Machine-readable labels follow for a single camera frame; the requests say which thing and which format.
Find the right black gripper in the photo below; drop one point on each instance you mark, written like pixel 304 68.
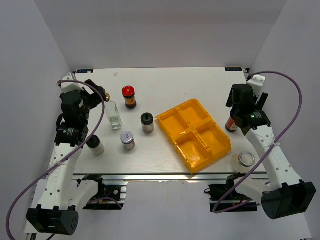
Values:
pixel 261 103

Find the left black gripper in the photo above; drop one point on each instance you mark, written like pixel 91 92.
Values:
pixel 95 98

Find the clear square oil bottle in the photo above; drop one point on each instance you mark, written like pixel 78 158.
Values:
pixel 112 113

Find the red lid sauce jar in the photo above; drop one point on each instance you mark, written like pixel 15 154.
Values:
pixel 128 92

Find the black cap chili sauce bottle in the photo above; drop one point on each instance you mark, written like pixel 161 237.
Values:
pixel 230 125

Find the black top salt grinder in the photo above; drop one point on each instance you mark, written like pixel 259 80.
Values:
pixel 95 145

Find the silver lid spice jar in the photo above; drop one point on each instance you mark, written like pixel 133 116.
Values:
pixel 127 140

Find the clear glass jar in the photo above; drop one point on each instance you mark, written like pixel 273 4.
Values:
pixel 243 162

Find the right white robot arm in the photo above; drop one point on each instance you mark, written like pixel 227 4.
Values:
pixel 286 194

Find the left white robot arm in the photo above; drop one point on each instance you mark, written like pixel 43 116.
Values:
pixel 57 211

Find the left blue logo sticker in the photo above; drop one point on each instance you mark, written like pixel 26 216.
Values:
pixel 84 71

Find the blue logo sticker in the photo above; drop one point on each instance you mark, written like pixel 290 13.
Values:
pixel 84 71
pixel 233 69

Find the right blue logo sticker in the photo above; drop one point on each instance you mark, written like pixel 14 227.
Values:
pixel 233 69

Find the black top pepper grinder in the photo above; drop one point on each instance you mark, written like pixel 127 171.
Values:
pixel 147 122

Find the yellow four-compartment bin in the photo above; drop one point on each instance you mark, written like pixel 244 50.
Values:
pixel 194 134

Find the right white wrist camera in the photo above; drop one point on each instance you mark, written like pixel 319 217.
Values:
pixel 256 82

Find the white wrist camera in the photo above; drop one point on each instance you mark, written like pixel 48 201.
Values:
pixel 256 82
pixel 69 86

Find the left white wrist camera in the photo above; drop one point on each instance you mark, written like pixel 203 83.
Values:
pixel 69 86

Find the aluminium table frame rail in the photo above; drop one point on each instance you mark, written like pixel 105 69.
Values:
pixel 158 177

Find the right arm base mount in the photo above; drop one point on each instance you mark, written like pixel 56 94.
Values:
pixel 216 191

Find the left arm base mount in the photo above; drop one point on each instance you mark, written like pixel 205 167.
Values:
pixel 108 197

